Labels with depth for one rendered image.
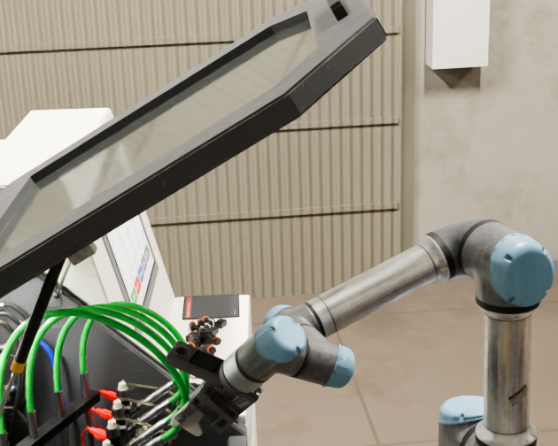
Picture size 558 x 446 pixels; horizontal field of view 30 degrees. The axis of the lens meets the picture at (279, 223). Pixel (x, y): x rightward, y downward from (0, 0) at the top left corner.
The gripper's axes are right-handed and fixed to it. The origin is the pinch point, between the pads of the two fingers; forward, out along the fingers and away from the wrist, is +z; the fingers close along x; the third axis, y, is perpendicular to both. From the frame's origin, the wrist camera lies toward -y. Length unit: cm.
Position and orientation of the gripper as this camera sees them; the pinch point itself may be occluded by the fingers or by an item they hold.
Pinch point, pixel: (175, 415)
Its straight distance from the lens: 199.4
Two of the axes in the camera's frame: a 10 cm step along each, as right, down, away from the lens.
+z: -5.4, 5.4, 6.4
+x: 3.9, -5.2, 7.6
